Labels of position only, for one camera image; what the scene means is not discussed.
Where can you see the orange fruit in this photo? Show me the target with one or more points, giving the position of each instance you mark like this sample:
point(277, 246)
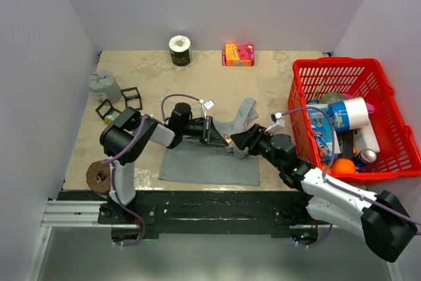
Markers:
point(324, 166)
point(343, 166)

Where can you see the round iridescent brooch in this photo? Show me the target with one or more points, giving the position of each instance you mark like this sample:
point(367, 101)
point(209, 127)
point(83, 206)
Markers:
point(109, 119)

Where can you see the green round fruit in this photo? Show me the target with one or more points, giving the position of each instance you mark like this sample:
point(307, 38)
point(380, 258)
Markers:
point(332, 97)

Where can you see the silver drink can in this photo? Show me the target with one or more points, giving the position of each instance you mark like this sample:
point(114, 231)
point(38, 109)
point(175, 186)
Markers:
point(364, 158)

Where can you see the grey sleeveless shirt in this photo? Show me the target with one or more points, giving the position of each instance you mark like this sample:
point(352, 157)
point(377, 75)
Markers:
point(196, 163)

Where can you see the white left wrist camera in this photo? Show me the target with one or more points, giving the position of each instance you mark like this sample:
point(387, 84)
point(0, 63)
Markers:
point(206, 106)

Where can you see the grey paper roll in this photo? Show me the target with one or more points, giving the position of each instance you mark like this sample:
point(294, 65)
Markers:
point(104, 86)

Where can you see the orange pink snack box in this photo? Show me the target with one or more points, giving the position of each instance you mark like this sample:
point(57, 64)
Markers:
point(238, 55)

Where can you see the red plastic basket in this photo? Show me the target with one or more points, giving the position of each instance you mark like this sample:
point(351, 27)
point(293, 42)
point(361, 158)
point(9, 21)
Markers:
point(399, 156)

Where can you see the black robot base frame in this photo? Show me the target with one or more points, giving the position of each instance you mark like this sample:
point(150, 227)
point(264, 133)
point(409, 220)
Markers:
point(277, 214)

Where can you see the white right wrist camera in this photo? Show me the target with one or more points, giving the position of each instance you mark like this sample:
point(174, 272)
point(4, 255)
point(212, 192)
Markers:
point(276, 124)

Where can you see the brown wooden block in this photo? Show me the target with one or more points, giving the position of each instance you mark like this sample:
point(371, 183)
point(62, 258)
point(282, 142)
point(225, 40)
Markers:
point(98, 178)

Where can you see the blue razor package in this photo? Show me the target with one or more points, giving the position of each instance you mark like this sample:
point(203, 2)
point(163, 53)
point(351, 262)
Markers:
point(326, 140)

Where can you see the orange maple leaf brooch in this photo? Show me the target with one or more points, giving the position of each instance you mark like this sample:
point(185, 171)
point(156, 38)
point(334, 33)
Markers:
point(228, 140)

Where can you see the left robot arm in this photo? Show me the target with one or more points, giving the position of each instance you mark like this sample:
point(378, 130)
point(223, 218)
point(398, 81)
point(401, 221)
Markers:
point(124, 140)

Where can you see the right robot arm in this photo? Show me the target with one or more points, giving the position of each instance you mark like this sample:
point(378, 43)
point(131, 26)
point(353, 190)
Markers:
point(378, 218)

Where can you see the toilet paper roll black wrapper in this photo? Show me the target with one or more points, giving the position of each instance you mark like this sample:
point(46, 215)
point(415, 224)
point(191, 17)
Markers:
point(179, 48)

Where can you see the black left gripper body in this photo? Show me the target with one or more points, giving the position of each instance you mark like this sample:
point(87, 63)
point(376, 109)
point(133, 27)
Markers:
point(206, 129)

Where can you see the white box in basket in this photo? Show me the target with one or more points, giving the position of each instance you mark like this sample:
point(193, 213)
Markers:
point(364, 137)

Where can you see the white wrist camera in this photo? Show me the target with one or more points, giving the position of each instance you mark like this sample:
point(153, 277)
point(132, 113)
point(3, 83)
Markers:
point(276, 124)
point(206, 106)

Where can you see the pink packet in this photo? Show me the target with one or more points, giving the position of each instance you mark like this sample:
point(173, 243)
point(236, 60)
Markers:
point(370, 108)

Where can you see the blue white wipes roll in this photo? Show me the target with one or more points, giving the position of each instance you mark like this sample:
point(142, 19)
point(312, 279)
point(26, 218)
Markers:
point(348, 114)

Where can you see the black brooch display case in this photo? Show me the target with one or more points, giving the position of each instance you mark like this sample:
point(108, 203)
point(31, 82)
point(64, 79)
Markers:
point(132, 98)

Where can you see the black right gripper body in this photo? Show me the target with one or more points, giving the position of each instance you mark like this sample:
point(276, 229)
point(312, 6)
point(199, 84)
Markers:
point(262, 147)

